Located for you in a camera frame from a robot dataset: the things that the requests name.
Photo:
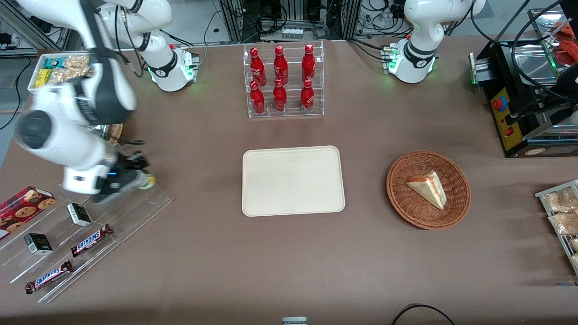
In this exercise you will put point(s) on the clear bag of nuts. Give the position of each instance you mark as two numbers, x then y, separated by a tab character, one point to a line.
67	75
77	61

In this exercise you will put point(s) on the oval wicker basket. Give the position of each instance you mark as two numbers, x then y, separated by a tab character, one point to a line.
118	131

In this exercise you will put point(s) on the teal snack pack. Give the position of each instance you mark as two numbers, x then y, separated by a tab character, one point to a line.
53	62

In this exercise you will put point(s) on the red cola bottle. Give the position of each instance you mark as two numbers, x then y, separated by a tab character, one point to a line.
280	65
257	67
280	97
257	100
307	97
308	63

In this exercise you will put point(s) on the beige plastic tray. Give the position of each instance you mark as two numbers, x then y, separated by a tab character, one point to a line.
293	180

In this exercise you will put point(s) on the green gum bottle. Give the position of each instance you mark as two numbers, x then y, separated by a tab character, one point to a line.
150	181

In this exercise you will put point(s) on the aluminium frame rack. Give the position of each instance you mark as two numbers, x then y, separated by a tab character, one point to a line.
293	13

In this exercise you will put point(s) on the blue tape strip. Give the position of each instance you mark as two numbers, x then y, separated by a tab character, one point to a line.
568	284

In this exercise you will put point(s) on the red cookie box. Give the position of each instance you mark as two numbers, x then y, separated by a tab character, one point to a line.
22	210

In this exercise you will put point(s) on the yellow snack pack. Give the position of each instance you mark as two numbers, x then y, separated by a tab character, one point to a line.
42	77

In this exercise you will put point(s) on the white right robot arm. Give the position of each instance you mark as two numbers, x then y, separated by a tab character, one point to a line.
67	135

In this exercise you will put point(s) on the round brown wicker basket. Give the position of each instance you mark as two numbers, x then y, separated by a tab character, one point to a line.
406	203

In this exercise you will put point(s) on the white snack bin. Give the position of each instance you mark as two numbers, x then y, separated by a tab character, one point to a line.
32	81

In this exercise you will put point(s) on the clear bag of snacks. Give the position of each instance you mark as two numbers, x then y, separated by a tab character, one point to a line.
560	201
564	223
575	260
574	244

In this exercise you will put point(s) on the clear acrylic bottle rack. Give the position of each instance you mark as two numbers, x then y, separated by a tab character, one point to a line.
292	67

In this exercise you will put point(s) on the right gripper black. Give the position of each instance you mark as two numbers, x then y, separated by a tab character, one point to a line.
128	165

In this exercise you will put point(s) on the Snickers bar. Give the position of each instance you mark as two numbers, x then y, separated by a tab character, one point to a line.
90	240
48	276

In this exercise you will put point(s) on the clear acrylic stepped stand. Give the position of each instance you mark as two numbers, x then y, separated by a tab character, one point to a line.
135	212

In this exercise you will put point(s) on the wrapped triangle sandwich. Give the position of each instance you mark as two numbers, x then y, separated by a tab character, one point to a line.
429	189

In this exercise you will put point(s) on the small grey block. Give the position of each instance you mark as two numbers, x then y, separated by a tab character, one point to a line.
294	321

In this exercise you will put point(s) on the red packaged food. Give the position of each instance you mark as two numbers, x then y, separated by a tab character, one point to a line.
568	45

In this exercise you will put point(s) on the white power strip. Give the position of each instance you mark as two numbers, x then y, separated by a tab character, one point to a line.
292	33

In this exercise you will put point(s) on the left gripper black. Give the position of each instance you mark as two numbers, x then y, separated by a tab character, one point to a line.
547	97

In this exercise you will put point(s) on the small black box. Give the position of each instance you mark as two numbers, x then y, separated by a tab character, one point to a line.
38	243
79	214

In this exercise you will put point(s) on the black food warmer machine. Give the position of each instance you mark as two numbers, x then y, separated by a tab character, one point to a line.
508	140

